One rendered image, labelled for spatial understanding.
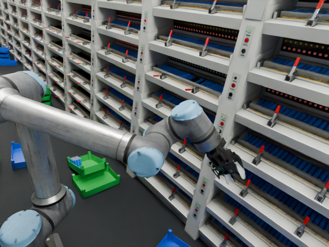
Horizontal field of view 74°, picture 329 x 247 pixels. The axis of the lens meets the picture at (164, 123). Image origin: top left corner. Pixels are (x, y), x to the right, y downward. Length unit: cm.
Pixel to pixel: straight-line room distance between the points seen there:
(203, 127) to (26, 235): 81
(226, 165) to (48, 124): 56
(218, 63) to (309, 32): 38
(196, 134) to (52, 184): 72
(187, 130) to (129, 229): 102
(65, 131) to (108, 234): 97
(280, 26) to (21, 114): 93
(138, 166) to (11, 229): 69
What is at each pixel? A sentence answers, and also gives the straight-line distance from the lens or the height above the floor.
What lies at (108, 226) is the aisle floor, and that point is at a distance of 158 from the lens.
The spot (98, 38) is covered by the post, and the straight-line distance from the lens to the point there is 208.
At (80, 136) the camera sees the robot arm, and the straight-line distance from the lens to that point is 67.
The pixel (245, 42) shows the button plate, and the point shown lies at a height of 119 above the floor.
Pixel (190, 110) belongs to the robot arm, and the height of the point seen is 100.
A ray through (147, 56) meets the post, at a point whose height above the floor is 100.
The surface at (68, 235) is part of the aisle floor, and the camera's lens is 156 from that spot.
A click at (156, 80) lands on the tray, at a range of 142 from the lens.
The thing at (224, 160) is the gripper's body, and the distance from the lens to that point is 76.
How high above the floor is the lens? 123
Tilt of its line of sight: 25 degrees down
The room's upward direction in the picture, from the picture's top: 10 degrees clockwise
